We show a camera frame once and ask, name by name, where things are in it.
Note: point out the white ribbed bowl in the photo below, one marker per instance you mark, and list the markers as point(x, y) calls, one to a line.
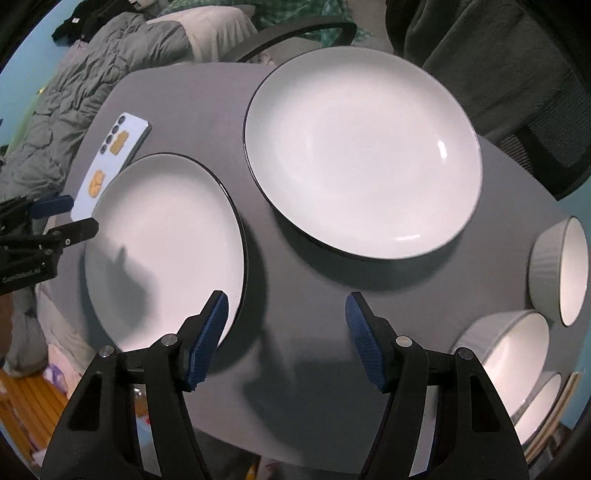
point(540, 406)
point(545, 263)
point(512, 355)

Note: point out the light blue smartphone with stickers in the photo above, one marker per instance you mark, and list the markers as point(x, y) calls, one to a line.
point(111, 161)

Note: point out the grey quilted duvet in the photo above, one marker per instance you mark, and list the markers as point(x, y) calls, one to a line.
point(69, 92)

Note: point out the black mesh office chair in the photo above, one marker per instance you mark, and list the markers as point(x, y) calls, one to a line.
point(554, 138)

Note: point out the white plate with black rim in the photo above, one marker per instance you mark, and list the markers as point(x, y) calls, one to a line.
point(360, 152)
point(161, 240)

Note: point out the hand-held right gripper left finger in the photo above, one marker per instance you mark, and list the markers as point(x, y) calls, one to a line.
point(210, 341)

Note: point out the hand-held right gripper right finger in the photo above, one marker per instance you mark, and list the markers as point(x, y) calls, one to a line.
point(369, 346)

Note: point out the dark grey fleece garment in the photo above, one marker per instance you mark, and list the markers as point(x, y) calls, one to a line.
point(485, 46)

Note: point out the black chair armrest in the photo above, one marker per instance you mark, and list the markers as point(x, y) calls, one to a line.
point(295, 30)

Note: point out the beige cushion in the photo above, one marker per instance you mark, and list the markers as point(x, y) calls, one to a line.
point(207, 32)

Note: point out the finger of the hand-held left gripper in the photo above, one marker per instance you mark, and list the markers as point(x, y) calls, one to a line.
point(74, 230)
point(55, 204)

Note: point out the black clothing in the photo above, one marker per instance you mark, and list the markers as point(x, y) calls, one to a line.
point(92, 21)

